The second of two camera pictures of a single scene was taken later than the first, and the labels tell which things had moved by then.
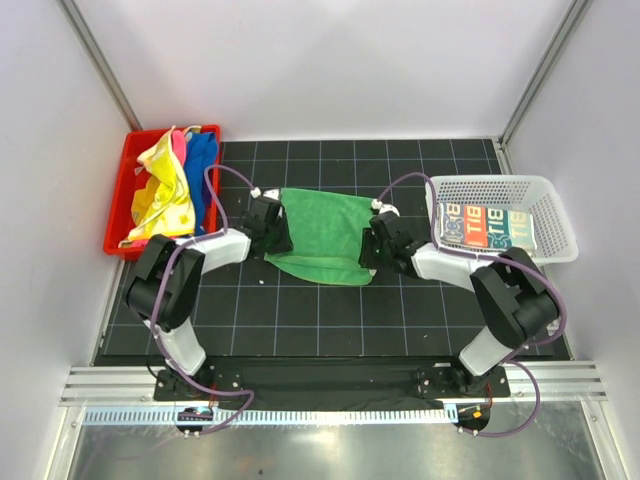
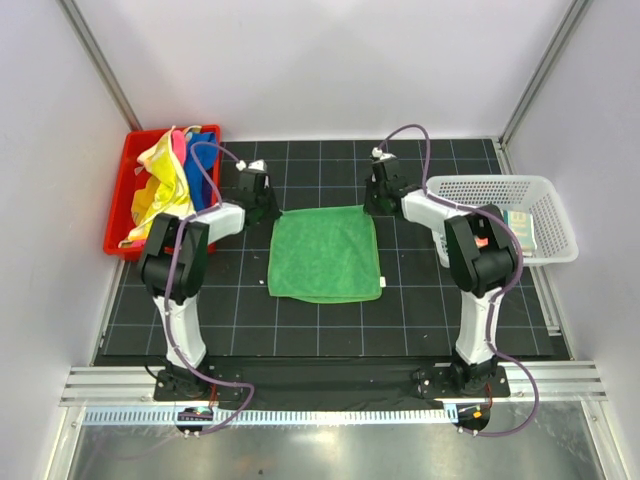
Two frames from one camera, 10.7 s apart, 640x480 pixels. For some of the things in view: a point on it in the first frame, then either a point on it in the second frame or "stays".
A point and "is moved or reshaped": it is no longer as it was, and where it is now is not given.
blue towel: (200, 151) stays
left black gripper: (286, 243) -> (274, 212)
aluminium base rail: (560, 381) stays
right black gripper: (366, 259) -> (369, 208)
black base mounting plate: (330, 379) stays
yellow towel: (163, 202) stays
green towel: (327, 232) is moved or reshaped
